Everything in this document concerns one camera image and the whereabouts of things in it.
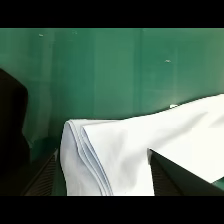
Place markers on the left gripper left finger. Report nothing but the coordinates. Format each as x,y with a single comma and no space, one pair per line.
43,180

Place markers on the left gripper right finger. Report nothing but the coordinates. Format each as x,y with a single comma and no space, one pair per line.
173,181

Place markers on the white shirt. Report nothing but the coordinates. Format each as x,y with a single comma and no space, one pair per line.
126,153

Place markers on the black garment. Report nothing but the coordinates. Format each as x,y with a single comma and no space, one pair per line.
11,133

